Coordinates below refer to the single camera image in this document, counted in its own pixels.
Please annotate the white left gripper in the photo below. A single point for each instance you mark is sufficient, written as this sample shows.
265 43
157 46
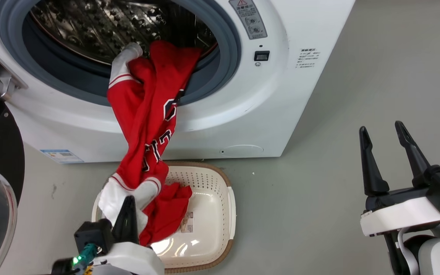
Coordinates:
132 261

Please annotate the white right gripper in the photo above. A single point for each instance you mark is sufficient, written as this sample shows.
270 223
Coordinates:
399 214

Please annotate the red and white basketball jersey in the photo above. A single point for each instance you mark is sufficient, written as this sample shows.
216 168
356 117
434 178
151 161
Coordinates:
147 114

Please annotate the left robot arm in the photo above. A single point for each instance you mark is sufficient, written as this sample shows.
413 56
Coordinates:
63 267

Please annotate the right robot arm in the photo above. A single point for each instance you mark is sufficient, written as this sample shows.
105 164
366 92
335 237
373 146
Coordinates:
437 256

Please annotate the white printed label card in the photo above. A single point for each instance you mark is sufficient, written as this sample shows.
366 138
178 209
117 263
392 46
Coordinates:
187 223

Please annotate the cream perforated laundry basket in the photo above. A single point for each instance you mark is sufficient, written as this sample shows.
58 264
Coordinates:
212 214

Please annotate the stainless steel washing machine drum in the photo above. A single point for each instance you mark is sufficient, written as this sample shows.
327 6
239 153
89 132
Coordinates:
90 26

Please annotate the blue and white energy label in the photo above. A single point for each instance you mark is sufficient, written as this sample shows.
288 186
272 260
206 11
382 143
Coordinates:
61 156

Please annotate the white front-load washing machine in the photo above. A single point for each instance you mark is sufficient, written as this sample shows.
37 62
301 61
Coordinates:
273 114

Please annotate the small white text sticker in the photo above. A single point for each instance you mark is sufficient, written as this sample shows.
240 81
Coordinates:
308 58

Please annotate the round white filter cover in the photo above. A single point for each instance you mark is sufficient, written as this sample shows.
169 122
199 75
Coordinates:
243 150

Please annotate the grey rubber door gasket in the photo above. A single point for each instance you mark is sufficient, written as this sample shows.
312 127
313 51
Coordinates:
71 86

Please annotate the black square door latch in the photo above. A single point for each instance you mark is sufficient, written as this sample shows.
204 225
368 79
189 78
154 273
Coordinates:
262 56

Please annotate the grey warning sticker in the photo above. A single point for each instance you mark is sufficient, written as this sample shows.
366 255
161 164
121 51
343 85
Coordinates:
250 23

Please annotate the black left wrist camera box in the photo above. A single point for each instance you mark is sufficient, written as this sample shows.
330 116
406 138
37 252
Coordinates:
92 233

